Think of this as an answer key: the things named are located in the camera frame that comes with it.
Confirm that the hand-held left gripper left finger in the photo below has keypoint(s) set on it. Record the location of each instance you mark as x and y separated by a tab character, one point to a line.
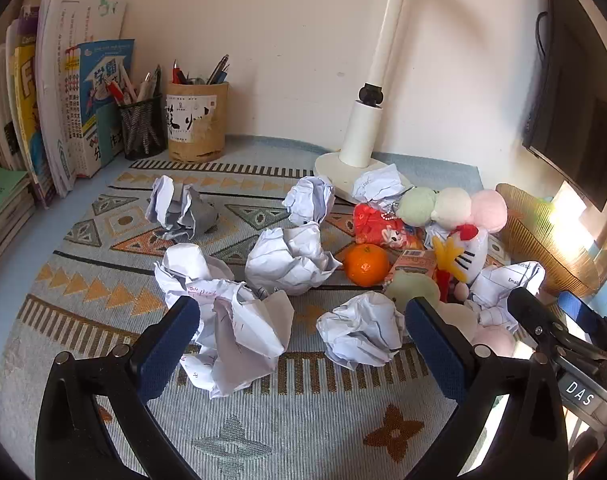
168	355

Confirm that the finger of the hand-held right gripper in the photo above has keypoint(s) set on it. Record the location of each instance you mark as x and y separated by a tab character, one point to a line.
531	312
578	307

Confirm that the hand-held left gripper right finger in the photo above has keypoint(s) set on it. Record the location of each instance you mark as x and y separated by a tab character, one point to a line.
436	350

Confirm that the paper ball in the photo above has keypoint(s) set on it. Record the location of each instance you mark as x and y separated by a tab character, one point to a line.
508	285
191	267
288	260
181	207
311	200
361	332
378	185
238	340

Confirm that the three-colour dango plush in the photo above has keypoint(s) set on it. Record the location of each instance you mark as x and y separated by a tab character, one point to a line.
413	287
453	205

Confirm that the amber ribbed glass bowl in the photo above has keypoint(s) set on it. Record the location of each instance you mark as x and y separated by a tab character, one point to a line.
533	240

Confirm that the plush rabbit with red fries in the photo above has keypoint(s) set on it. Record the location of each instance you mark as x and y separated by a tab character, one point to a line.
471	255

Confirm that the orange carton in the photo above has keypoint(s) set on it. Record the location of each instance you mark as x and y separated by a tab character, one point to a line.
413	262

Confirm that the tangerine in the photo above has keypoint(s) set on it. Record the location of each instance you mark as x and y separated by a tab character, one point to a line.
366	265

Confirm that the red patterned pouch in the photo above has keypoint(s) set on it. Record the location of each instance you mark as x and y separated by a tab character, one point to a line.
378	225

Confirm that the patterned woven mat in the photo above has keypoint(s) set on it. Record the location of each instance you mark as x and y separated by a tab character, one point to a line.
303	425

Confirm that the black monitor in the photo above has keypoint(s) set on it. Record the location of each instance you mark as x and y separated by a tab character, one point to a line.
573	110

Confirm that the black mesh pen holder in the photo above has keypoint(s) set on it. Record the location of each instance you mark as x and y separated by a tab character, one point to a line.
143	130

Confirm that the stack of green notebooks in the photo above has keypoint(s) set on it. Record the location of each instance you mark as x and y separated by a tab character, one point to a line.
0	190

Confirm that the white desk lamp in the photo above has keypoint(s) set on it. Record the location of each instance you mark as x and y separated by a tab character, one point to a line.
363	125

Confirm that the blue desk pad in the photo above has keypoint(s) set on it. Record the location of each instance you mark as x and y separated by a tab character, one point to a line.
283	147

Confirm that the bunch of pens and pencils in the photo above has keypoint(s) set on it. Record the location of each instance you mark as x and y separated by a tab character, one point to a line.
146	85

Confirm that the bunch of dark pens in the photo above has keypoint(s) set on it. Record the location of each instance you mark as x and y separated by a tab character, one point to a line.
216	72

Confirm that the row of upright books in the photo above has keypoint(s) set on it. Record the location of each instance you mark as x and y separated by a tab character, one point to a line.
48	85

